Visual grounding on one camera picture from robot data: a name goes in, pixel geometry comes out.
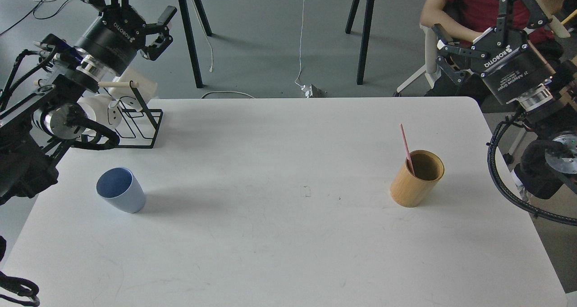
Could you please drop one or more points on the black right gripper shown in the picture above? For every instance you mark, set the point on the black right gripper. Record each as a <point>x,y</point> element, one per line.
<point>504,56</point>

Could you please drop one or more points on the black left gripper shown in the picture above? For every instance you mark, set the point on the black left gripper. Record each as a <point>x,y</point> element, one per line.
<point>113,40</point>

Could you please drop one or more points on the pink chopstick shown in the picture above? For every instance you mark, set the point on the pink chopstick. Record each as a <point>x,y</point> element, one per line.
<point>407,151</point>

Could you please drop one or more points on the light blue plastic cup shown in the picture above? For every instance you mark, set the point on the light blue plastic cup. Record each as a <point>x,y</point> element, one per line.
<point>120,188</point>

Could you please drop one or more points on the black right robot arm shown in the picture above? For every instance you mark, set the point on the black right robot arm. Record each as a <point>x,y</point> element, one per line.
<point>532,177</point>

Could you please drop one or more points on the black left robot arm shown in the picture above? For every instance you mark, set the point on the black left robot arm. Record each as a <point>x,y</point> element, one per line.
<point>40,115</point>

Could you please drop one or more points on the bamboo chopstick holder cup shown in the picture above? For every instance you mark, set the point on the bamboo chopstick holder cup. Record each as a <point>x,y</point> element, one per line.
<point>416,178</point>

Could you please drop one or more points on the seated person in red shirt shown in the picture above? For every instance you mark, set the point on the seated person in red shirt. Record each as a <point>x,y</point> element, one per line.
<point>466,20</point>

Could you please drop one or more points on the white mug on rack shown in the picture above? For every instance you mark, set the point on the white mug on rack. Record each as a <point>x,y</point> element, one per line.
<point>105,108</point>

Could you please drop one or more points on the white office chair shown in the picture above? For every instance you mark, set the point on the white office chair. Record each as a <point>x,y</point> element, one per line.
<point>429,70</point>

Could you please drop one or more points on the black table legs right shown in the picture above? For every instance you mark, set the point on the black table legs right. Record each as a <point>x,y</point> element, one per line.
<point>365,34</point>

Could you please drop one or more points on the white power adapter on floor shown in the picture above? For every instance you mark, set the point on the white power adapter on floor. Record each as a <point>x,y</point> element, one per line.
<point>310,91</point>

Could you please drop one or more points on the black wire cup rack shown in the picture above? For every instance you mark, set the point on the black wire cup rack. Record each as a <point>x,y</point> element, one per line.
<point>137,129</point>

